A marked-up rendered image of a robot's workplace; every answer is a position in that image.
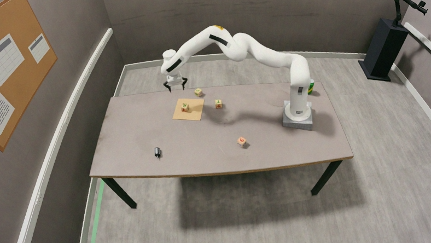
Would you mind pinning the tan flat mat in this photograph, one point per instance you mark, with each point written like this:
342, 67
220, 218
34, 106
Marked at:
194, 112

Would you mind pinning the green drink can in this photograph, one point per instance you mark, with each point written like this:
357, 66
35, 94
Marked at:
311, 86

